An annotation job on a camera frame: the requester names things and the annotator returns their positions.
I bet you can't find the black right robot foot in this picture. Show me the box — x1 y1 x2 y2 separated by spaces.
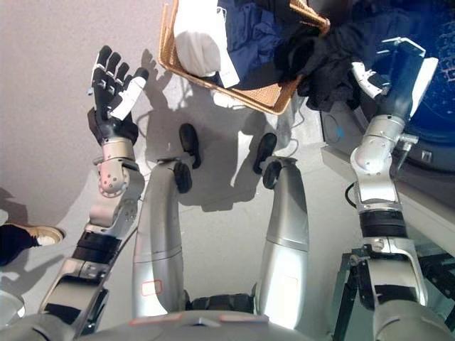
252 132 279 175

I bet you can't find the black robot foot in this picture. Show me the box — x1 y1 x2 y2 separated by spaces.
178 122 203 170
252 132 279 175

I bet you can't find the black left robot foot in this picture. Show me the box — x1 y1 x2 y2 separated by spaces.
178 122 203 170

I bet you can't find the white cloth garment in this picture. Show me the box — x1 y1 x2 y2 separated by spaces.
173 0 241 90

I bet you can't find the grey robot torso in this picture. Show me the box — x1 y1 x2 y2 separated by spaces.
0 310 342 341

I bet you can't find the black cloth garment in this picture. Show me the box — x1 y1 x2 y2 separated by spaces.
272 19 376 112

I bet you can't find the dark person's trouser leg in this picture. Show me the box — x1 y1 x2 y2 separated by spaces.
0 224 39 267

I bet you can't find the tan woven laundry basket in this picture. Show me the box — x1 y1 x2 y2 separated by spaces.
157 0 332 117

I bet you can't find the silver left robot leg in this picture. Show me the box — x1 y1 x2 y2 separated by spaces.
130 158 196 320

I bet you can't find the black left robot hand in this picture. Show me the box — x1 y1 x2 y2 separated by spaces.
87 45 150 147

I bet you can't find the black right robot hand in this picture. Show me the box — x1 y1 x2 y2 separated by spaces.
350 62 417 120

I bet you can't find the blue cloth garment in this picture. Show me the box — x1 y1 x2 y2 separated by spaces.
215 0 296 90

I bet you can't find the dark grey washing machine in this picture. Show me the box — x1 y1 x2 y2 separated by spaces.
318 0 455 256

